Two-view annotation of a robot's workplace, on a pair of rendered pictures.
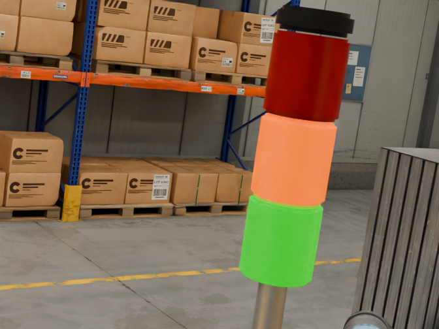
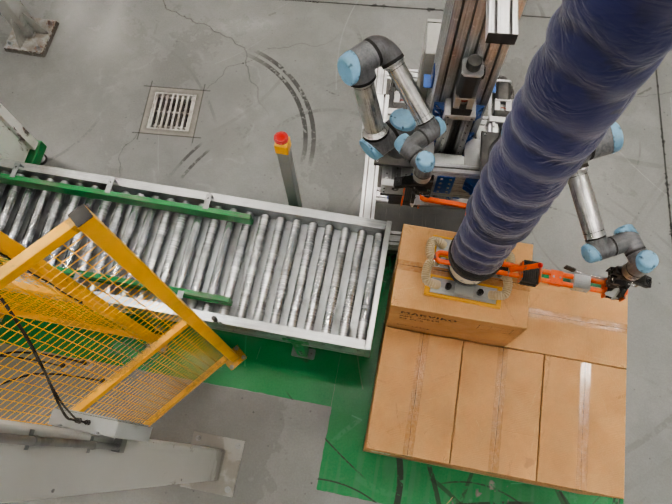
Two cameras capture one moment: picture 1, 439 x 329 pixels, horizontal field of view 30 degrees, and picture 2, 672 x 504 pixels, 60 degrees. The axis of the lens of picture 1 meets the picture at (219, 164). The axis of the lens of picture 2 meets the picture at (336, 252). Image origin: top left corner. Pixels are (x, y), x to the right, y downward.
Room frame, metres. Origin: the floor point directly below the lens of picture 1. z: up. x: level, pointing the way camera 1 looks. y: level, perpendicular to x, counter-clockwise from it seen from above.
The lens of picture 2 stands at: (0.81, -1.37, 3.45)
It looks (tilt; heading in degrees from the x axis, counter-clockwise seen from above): 70 degrees down; 46
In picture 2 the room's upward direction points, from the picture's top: 4 degrees counter-clockwise
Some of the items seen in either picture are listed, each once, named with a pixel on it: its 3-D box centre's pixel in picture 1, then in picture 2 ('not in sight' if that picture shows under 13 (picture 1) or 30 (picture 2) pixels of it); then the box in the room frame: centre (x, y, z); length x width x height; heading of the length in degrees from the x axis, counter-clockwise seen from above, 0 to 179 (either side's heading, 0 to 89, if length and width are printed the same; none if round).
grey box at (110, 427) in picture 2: not in sight; (104, 424); (0.39, -0.74, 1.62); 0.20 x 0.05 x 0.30; 122
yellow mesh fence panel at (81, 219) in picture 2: not in sight; (114, 374); (0.41, -0.42, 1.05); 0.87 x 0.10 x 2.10; 174
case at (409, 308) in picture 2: not in sight; (455, 287); (1.75, -1.20, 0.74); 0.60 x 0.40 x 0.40; 122
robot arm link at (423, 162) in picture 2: not in sight; (424, 164); (1.85, -0.83, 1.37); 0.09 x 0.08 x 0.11; 81
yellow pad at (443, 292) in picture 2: not in sight; (463, 290); (1.69, -1.25, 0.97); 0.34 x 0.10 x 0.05; 121
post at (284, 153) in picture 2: not in sight; (291, 187); (1.68, -0.14, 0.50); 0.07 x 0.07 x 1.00; 32
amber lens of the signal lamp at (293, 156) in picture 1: (293, 158); not in sight; (0.54, -0.05, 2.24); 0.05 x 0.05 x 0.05
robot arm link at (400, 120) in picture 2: not in sight; (400, 126); (2.01, -0.59, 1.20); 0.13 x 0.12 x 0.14; 171
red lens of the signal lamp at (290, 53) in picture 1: (306, 75); not in sight; (0.54, -0.05, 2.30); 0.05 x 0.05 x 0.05
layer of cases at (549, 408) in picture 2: not in sight; (492, 373); (1.65, -1.62, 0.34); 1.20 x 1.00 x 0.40; 122
